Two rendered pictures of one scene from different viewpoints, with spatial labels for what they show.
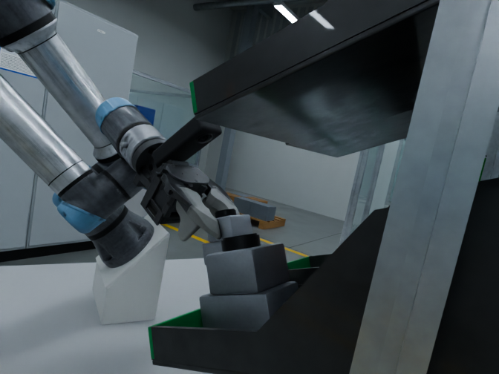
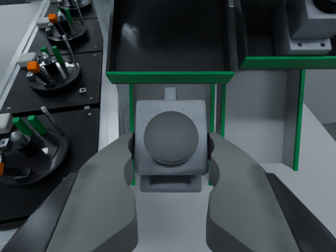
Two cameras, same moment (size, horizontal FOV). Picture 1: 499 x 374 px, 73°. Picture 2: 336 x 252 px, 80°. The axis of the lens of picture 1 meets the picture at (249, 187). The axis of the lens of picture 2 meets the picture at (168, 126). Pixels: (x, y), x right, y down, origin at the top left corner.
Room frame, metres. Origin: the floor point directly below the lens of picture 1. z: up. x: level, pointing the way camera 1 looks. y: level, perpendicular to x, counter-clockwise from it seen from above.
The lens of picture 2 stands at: (0.50, 0.08, 1.34)
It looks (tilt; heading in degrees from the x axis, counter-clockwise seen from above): 52 degrees down; 234
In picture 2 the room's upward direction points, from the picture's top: 1 degrees counter-clockwise
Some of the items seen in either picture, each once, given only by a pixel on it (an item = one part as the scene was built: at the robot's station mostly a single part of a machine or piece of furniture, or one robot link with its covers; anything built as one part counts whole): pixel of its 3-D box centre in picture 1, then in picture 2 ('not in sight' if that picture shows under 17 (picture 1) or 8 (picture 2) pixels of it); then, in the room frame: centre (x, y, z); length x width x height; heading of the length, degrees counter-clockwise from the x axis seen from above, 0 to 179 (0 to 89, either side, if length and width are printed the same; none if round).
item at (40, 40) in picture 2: not in sight; (63, 23); (0.37, -0.70, 1.01); 0.24 x 0.24 x 0.13; 64
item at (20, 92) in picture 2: not in sight; (50, 65); (0.48, -0.48, 1.01); 0.24 x 0.24 x 0.13; 64
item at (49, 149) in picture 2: not in sight; (34, 153); (0.59, -0.25, 0.98); 0.14 x 0.14 x 0.02
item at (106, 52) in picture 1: (72, 136); not in sight; (3.33, 1.81, 1.13); 0.80 x 0.54 x 2.25; 146
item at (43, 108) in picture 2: not in sight; (53, 122); (0.53, -0.26, 1.03); 0.01 x 0.01 x 0.08
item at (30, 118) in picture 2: not in sight; (37, 125); (0.56, -0.29, 1.01); 0.01 x 0.01 x 0.05; 64
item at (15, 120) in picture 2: not in sight; (23, 127); (0.59, -0.30, 1.01); 0.01 x 0.01 x 0.05; 64
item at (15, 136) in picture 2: not in sight; (17, 137); (0.59, -0.25, 1.04); 0.02 x 0.02 x 0.03
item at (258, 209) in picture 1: (250, 208); not in sight; (6.50, -0.10, 0.20); 1.20 x 0.80 x 0.41; 56
